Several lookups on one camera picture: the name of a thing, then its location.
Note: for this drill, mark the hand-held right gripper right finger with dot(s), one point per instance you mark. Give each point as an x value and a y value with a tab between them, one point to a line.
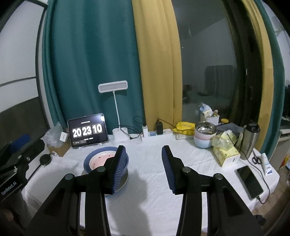
168	168

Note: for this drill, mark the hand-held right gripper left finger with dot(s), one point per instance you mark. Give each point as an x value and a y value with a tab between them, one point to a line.
117	168

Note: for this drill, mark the beige plate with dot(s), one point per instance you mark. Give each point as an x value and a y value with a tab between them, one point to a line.
125	178

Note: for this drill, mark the white bowl pink inside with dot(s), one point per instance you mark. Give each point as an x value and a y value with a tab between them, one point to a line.
102	160

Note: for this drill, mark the large dark blue bowl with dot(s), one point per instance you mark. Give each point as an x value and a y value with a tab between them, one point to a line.
86	166

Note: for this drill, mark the black round disc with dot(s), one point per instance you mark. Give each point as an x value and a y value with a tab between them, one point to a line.
46	160

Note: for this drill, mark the white power strip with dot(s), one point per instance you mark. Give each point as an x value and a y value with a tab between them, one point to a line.
167	132

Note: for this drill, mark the black charger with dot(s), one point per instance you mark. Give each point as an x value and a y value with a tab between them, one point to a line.
159	129

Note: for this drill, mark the pale blue bowl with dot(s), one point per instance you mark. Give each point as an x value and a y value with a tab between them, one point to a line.
202	143

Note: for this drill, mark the white charger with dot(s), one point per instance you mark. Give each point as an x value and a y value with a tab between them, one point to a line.
145	131

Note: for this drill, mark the yellow wipes packet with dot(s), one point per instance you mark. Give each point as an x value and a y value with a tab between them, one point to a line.
184	127

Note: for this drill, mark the tablet showing clock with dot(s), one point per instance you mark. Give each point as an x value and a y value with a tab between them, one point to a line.
87	131

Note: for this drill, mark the pale pink bowl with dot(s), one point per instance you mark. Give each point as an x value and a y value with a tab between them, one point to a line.
204	135

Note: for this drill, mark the cardboard box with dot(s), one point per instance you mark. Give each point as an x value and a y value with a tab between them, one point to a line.
59	151

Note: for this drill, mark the clear plastic bag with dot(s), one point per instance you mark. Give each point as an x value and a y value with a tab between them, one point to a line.
52	136

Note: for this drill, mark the yellow tissue pack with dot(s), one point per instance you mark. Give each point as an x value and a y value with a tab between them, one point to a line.
223	145

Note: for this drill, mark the white plug box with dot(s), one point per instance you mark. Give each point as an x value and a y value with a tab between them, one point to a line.
64	136

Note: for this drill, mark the white storage basket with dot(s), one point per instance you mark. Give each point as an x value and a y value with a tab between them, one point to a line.
209	120

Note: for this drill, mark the white small box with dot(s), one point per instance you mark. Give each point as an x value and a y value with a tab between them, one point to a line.
232	160

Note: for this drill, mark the yellow white small carton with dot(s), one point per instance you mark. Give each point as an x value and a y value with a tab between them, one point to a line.
207	113

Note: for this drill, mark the blue packet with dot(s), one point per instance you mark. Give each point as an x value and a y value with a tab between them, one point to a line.
202	107

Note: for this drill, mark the yellow lid jar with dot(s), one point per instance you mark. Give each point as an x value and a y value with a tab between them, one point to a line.
224	121

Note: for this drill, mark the dark grey cloth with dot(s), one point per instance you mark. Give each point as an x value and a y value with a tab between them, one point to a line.
231	127

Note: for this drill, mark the white desk lamp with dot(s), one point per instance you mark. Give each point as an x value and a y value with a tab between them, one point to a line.
112	87

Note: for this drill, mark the black smartphone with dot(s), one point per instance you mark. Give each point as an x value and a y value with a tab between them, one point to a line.
249	181

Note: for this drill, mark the steel thermos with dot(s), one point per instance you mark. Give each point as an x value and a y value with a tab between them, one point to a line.
249	140

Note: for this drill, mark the black scissors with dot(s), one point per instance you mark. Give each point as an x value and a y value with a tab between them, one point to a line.
256	158

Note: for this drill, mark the yellow curtain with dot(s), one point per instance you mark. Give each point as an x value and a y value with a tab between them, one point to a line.
258	68
156	68

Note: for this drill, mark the teal curtain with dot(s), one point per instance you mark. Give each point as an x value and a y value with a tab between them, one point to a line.
275	102
90	56

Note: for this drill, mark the black window frame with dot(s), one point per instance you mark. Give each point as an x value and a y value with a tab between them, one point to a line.
237	56

